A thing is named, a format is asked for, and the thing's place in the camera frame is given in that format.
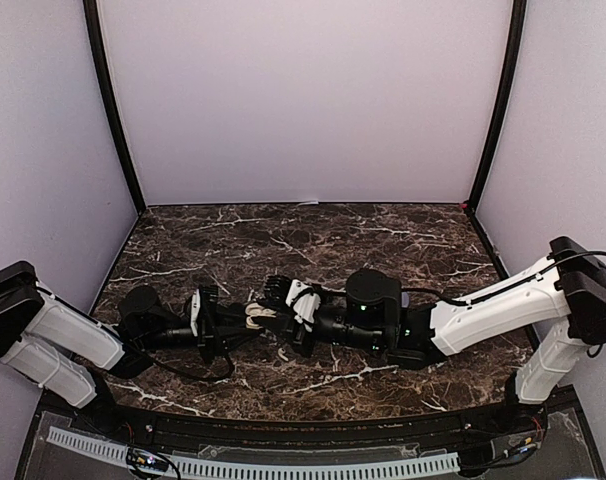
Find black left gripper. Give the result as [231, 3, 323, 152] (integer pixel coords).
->
[141, 304, 260, 365]

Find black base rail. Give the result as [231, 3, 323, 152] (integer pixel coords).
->
[107, 404, 548, 450]

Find black frame post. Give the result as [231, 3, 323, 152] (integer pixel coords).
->
[466, 0, 527, 216]
[82, 0, 147, 215]

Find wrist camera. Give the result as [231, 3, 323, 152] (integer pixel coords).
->
[263, 275, 322, 332]
[185, 286, 219, 340]

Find grey slotted cable duct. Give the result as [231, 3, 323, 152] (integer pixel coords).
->
[46, 426, 460, 479]

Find black frame post left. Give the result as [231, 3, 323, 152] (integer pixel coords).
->
[82, 0, 147, 215]

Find white earbud charging case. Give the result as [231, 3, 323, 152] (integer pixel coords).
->
[245, 302, 277, 330]

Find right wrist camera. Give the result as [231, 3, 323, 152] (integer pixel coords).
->
[263, 275, 322, 332]

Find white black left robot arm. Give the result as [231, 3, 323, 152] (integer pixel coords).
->
[0, 261, 261, 436]

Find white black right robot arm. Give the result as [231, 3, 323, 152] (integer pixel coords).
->
[269, 237, 606, 434]

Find black frame post right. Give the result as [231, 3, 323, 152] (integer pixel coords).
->
[466, 0, 527, 216]

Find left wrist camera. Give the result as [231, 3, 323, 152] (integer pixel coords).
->
[185, 286, 219, 340]

